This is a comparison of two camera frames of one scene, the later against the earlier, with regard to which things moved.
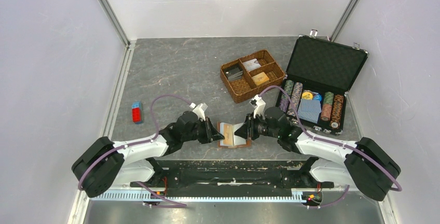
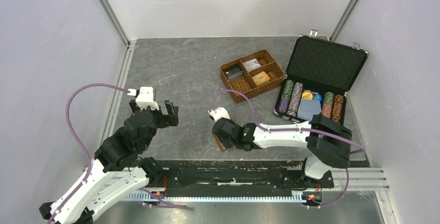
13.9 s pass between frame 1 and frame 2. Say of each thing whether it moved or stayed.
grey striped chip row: stayed
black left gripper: moved
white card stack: stayed
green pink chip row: stayed
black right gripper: moved
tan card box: stayed
